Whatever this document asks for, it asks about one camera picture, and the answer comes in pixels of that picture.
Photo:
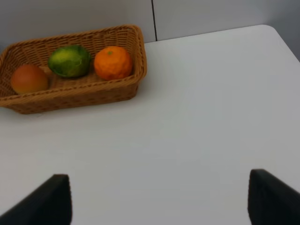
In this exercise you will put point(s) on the tan wicker basket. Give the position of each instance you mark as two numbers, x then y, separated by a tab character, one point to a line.
69	93

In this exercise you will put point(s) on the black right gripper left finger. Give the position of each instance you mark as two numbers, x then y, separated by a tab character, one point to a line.
49	204

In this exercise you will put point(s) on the orange mandarin fruit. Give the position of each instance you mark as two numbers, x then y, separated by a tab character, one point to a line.
112	63

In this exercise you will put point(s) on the red orange peach fruit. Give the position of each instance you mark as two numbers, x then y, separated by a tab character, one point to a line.
29	78

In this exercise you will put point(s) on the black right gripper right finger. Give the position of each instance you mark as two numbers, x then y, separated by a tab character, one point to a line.
271	201

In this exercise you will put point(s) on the green round fruit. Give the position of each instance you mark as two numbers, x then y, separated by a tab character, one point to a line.
71	61

